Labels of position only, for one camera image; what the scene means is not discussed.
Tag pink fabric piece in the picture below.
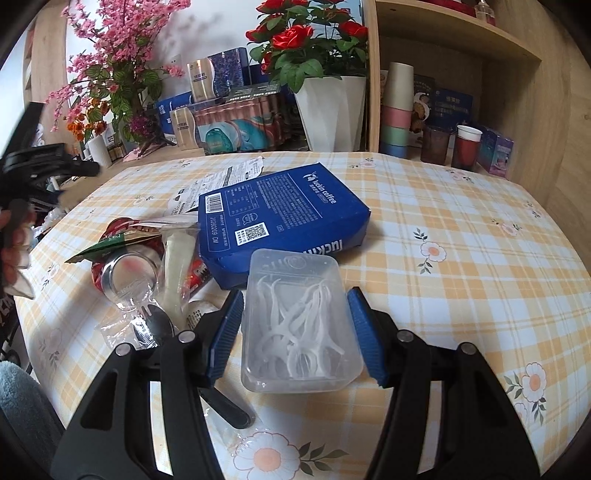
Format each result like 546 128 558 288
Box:
121 138 178 163

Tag red rose plant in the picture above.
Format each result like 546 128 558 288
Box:
245 0 370 93

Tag tall gold and blue box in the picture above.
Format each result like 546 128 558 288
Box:
187 47 246 103

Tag person's left hand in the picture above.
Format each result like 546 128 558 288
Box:
0 209 34 271

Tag navy box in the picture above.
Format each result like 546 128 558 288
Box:
248 62 274 88

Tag pink blossom branches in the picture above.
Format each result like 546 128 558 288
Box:
44 0 192 134

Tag crushed red drink can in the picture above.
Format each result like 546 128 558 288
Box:
91 217 185 317

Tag wooden shelf unit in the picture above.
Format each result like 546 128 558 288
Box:
367 0 591 222

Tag large white printed card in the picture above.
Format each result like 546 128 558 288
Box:
182 156 267 195

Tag fuzzy grey pants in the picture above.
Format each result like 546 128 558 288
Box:
0 360 61 444

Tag blue and white box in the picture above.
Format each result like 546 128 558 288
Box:
156 91 195 139

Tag stack of pastel paper cups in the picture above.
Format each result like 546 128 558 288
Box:
379 61 415 160

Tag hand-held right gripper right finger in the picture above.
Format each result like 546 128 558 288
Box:
347 286 541 480

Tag dark brown translucent cup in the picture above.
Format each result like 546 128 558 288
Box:
421 124 453 165

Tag purple flower bunch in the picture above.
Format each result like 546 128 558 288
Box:
128 114 161 141

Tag white ribbed vase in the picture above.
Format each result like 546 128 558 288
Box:
85 134 112 169

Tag white wrapper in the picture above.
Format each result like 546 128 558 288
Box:
185 299 220 329

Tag green foil packet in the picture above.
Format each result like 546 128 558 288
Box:
65 230 163 265

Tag clear sachet with white stick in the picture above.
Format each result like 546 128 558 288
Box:
159 224 200 326

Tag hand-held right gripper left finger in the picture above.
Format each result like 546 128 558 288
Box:
51 290 245 480

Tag small gold and blue box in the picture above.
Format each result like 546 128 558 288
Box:
169 108 206 151

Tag blue coffee box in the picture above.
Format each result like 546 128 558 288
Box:
198 162 373 291

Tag orange flower bunch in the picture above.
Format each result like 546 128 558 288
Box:
66 98 110 145

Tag green variegated leaf plant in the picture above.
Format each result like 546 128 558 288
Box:
78 60 163 144

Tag small glass bottle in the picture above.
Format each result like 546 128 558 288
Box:
475 0 498 27

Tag flat dark box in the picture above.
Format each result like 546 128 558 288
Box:
225 83 283 105

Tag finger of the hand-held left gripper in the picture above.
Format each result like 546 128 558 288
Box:
62 156 100 180

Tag small red tube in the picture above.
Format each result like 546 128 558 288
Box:
185 259 214 296

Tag blue printed box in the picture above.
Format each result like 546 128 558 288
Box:
413 74 474 136

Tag purple box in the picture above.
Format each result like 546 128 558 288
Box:
478 127 515 180

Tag black spork in clear wrapper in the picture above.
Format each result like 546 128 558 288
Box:
97 302 257 430

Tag small white packet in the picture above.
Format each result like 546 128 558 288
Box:
165 184 204 217

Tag dark red cup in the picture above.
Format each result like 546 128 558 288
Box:
451 124 483 172

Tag clear plastic floss pick box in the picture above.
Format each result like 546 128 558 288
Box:
241 248 364 394

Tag white faceted plant pot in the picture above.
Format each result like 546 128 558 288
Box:
293 76 368 152

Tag pink and teal multipack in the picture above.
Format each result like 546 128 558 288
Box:
194 95 289 156

